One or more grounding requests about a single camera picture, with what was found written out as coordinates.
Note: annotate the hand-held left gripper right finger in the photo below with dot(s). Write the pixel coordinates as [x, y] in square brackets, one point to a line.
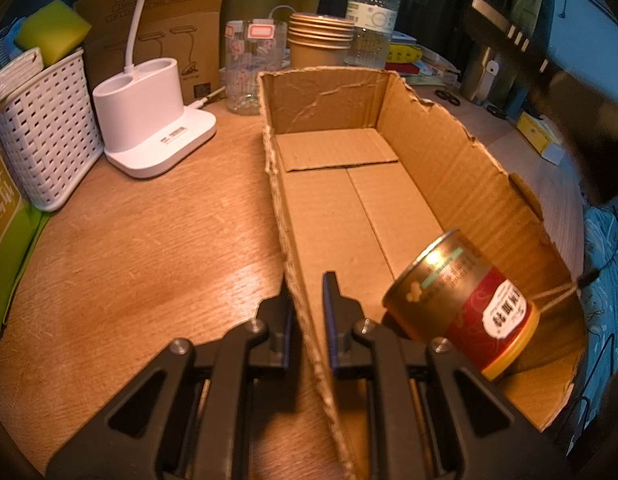
[331, 320]

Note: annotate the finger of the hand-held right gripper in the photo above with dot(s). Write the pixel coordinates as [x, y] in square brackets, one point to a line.
[509, 35]

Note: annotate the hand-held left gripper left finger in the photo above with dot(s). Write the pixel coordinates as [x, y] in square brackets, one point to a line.
[288, 332]

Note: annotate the gold and red tin can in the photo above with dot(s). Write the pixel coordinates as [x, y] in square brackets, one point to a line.
[439, 290]

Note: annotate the cardboard box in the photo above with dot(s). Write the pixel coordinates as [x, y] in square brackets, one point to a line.
[369, 210]

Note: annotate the yellow box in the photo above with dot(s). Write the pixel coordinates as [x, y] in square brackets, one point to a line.
[534, 132]

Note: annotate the small black object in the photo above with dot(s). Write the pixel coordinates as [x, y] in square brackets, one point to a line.
[495, 111]

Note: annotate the black scissors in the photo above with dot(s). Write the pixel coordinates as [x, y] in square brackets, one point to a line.
[449, 97]

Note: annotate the red flat package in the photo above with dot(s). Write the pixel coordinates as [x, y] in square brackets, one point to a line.
[404, 68]

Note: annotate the printed blue cloth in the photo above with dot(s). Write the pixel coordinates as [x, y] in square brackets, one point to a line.
[606, 260]

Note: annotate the clear plastic water bottle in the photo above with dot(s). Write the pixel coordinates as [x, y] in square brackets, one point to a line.
[374, 10]

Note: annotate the stack of brown paper cups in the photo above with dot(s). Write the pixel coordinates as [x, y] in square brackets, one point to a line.
[319, 40]

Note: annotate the white desk lamp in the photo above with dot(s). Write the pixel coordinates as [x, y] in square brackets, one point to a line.
[154, 135]

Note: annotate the clear patterned glass cup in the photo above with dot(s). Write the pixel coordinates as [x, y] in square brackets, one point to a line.
[251, 75]

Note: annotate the green printed bag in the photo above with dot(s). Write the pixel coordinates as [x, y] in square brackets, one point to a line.
[4, 240]

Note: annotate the white plastic woven basket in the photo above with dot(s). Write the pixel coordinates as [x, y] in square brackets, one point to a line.
[49, 130]

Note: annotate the brown cardboard lamp packaging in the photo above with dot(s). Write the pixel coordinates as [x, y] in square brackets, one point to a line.
[189, 20]

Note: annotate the white folded cloth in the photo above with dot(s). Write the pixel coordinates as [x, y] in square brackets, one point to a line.
[19, 70]

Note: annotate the yellow-green sponge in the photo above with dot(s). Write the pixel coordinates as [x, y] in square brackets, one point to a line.
[54, 30]

